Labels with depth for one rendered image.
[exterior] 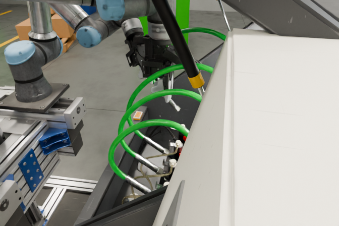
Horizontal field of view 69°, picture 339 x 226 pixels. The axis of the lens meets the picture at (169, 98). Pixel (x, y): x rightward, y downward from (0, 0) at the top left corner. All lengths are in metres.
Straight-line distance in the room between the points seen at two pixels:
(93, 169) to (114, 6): 1.82
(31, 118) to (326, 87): 1.22
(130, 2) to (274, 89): 0.47
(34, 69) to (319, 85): 1.10
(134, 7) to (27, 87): 0.73
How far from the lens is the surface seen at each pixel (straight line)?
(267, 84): 0.18
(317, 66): 0.23
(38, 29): 1.24
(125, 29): 0.96
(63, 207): 1.83
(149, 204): 0.55
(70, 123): 1.20
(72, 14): 0.95
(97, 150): 2.41
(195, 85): 0.36
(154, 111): 1.21
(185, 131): 0.52
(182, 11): 4.00
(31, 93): 1.21
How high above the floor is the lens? 1.63
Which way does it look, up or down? 33 degrees down
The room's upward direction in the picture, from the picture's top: straight up
